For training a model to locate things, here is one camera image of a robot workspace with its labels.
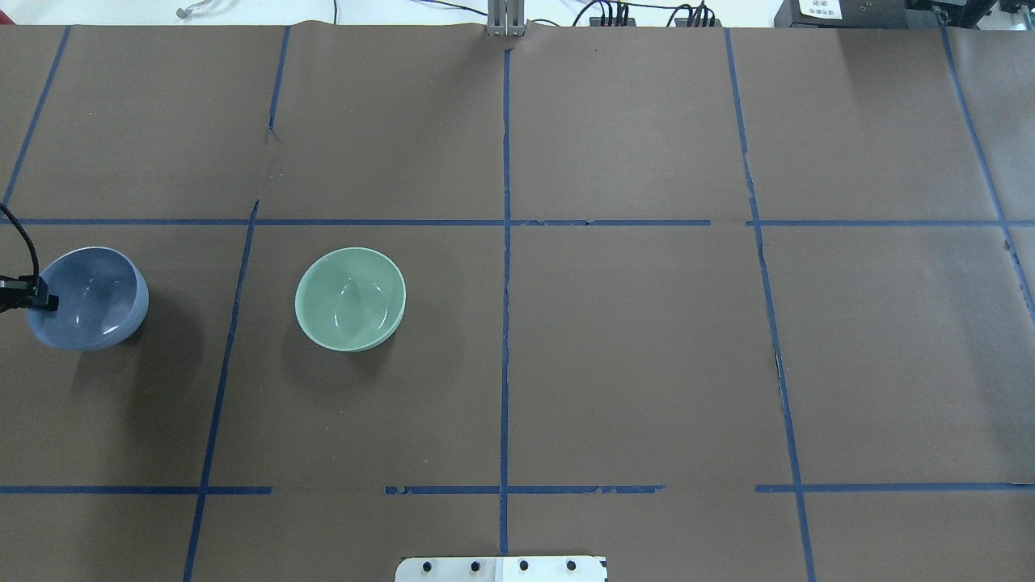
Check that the blue bowl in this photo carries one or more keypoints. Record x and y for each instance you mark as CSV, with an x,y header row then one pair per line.
x,y
102,299

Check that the white pedestal base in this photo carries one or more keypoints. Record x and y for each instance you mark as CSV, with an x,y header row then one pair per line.
x,y
504,568

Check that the aluminium frame post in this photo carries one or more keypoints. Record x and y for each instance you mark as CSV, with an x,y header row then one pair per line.
x,y
506,18

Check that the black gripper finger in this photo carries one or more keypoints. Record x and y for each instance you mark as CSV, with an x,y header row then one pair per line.
x,y
27,292

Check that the black box computer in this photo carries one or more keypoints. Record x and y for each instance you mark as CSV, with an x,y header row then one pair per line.
x,y
852,15

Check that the green bowl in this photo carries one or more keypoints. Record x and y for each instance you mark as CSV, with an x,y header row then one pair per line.
x,y
351,300

